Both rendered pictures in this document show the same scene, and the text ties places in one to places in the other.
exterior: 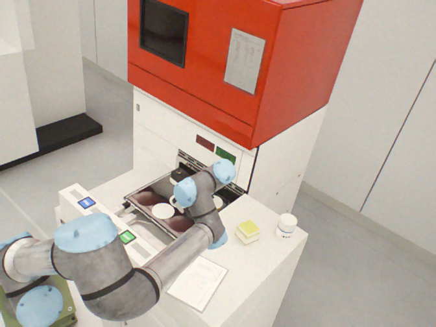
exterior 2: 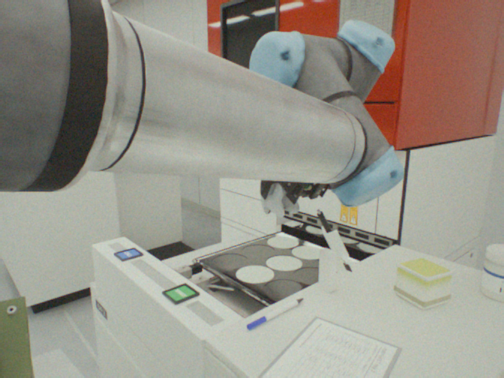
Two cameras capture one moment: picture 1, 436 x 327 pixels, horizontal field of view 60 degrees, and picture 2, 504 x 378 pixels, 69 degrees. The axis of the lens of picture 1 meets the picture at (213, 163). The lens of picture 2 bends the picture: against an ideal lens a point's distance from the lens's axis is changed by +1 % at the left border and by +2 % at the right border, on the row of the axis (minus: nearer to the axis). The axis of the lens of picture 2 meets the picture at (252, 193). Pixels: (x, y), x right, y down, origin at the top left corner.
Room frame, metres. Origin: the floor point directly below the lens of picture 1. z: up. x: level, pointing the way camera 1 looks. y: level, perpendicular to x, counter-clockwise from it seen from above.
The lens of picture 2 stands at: (0.37, -0.01, 1.34)
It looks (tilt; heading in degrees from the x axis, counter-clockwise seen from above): 14 degrees down; 14
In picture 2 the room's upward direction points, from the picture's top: straight up
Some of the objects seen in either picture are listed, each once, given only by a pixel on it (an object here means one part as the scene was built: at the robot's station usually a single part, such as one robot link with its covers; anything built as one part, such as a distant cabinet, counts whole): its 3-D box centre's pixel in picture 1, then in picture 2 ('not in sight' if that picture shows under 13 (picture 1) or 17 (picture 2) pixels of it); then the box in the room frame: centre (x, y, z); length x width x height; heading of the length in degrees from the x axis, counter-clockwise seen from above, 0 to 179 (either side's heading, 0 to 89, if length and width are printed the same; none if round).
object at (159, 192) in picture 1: (180, 200); (283, 263); (1.32, 0.13, 0.90); 0.34 x 0.34 x 0.01; 55
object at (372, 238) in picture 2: (209, 170); (327, 224); (1.50, 0.01, 0.96); 0.44 x 0.01 x 0.02; 55
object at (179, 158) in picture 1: (207, 181); (325, 244); (1.50, 0.02, 0.89); 0.44 x 0.02 x 0.10; 55
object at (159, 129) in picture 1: (186, 144); (289, 195); (1.61, 0.15, 1.02); 0.82 x 0.03 x 0.40; 55
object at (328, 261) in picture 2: not in sight; (333, 256); (1.09, -0.01, 1.03); 0.06 x 0.04 x 0.13; 145
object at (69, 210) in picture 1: (106, 232); (154, 301); (1.06, 0.39, 0.89); 0.55 x 0.09 x 0.14; 55
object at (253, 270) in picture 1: (230, 260); (395, 347); (1.02, -0.13, 0.89); 0.62 x 0.35 x 0.14; 145
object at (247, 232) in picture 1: (247, 232); (422, 282); (1.08, -0.18, 1.00); 0.07 x 0.07 x 0.07; 39
